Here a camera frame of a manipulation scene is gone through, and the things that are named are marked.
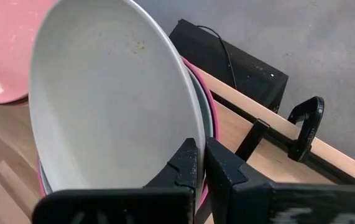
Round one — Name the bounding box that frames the light pink plate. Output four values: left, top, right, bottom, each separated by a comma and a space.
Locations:
0, 0, 57, 105

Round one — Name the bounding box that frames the pale grey-green plate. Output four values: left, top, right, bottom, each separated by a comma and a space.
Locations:
27, 0, 206, 203

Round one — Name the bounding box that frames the thin black box cable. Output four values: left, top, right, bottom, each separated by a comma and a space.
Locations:
195, 24, 239, 91

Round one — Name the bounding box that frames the black table clamp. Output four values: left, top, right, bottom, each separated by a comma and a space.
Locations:
287, 95, 325, 163

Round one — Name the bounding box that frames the teal plate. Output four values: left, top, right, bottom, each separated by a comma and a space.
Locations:
38, 63, 214, 196

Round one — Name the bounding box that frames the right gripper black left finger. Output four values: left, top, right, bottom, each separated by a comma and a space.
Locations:
31, 138, 199, 224

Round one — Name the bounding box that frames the magenta plate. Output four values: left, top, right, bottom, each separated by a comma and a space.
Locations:
36, 55, 220, 215

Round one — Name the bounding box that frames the black box with lights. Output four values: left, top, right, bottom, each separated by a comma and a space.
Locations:
168, 18, 289, 113

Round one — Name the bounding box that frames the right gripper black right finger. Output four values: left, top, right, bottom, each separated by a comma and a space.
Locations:
205, 136, 355, 224

